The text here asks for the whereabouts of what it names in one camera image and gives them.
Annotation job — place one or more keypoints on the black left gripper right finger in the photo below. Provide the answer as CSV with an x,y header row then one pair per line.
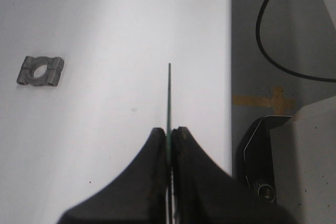
x,y
206,194

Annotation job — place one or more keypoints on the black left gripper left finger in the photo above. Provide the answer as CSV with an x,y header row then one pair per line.
x,y
137,195

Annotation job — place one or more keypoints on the green circuit board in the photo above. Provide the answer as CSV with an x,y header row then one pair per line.
x,y
170,200

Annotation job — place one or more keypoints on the grey metal clamp block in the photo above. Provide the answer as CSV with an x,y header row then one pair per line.
x,y
40,71

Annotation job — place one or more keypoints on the black metal bracket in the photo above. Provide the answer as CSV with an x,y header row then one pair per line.
x,y
254,166

